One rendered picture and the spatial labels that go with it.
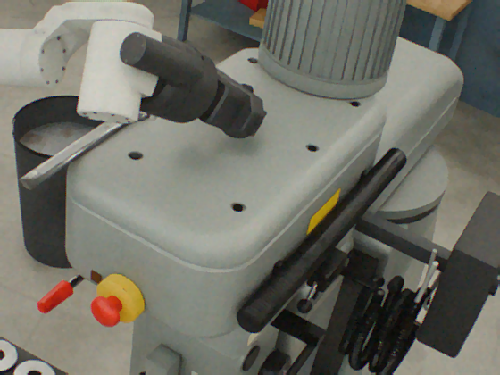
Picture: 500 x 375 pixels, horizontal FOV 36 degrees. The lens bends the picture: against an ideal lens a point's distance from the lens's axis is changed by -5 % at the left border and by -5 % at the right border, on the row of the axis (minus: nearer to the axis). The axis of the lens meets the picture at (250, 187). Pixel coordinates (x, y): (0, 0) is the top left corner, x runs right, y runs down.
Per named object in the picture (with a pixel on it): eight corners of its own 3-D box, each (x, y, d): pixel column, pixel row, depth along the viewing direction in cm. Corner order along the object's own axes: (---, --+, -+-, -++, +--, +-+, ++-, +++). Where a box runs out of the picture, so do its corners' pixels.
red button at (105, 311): (112, 336, 92) (113, 312, 90) (86, 320, 94) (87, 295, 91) (129, 320, 95) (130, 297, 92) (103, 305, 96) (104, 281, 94)
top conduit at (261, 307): (258, 339, 91) (263, 319, 89) (228, 322, 93) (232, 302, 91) (404, 170, 125) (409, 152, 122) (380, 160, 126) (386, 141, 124)
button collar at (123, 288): (134, 332, 95) (137, 296, 91) (95, 308, 97) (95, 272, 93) (144, 323, 96) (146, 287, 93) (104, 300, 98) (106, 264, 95)
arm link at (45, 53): (151, 97, 85) (44, 92, 89) (163, 18, 86) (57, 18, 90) (127, 83, 79) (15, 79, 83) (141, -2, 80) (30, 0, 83)
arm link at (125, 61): (129, 132, 92) (56, 112, 83) (143, 42, 93) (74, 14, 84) (206, 132, 85) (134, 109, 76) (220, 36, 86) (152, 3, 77)
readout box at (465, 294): (460, 364, 128) (504, 271, 116) (413, 341, 131) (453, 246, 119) (494, 298, 143) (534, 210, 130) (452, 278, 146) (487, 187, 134)
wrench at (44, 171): (37, 195, 87) (37, 188, 87) (12, 180, 88) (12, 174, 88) (160, 109, 105) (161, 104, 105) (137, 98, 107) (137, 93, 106)
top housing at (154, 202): (213, 363, 93) (232, 262, 83) (45, 262, 102) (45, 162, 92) (374, 186, 127) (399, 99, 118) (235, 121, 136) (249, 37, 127)
